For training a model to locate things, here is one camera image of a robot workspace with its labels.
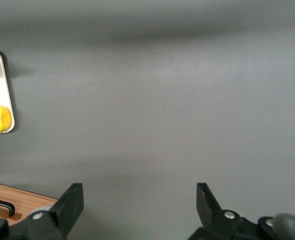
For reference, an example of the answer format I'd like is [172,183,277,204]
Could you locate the wooden drawer cabinet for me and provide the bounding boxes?
[0,180,59,227]

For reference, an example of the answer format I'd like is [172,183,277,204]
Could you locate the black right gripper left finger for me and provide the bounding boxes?
[12,182,85,240]

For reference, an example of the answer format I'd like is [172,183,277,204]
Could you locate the translucent grey gripper cable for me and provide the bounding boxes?
[272,212,295,240]

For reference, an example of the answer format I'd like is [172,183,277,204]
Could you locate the wooden drawer with black handle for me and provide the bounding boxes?
[0,183,56,227]

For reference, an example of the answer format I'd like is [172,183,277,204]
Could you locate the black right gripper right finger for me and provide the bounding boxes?
[188,182,261,240]

